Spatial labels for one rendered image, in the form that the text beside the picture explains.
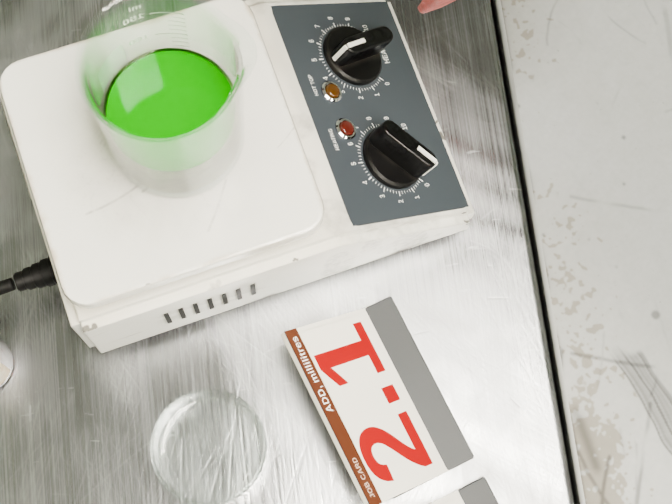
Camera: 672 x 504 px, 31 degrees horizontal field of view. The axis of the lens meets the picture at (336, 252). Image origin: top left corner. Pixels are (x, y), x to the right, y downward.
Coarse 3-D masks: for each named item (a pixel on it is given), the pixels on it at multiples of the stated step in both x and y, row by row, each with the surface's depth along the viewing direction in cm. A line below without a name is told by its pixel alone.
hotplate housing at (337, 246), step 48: (288, 0) 60; (336, 0) 62; (384, 0) 63; (0, 96) 58; (288, 96) 58; (336, 192) 57; (336, 240) 56; (384, 240) 58; (432, 240) 62; (192, 288) 55; (240, 288) 57; (288, 288) 61; (96, 336) 56; (144, 336) 60
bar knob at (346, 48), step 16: (336, 32) 60; (352, 32) 61; (368, 32) 59; (384, 32) 60; (336, 48) 59; (352, 48) 58; (368, 48) 59; (336, 64) 59; (352, 64) 60; (368, 64) 60; (352, 80) 60; (368, 80) 60
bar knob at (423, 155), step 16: (384, 128) 57; (400, 128) 58; (368, 144) 58; (384, 144) 58; (400, 144) 58; (416, 144) 58; (368, 160) 58; (384, 160) 58; (400, 160) 58; (416, 160) 58; (432, 160) 58; (384, 176) 58; (400, 176) 59; (416, 176) 59
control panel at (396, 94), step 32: (288, 32) 59; (320, 32) 60; (320, 64) 59; (384, 64) 61; (320, 96) 58; (352, 96) 59; (384, 96) 61; (416, 96) 62; (320, 128) 58; (416, 128) 61; (352, 160) 58; (448, 160) 61; (352, 192) 57; (384, 192) 58; (416, 192) 59; (448, 192) 60
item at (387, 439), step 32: (352, 320) 61; (320, 352) 58; (352, 352) 60; (352, 384) 59; (384, 384) 60; (352, 416) 58; (384, 416) 59; (384, 448) 58; (416, 448) 59; (384, 480) 57
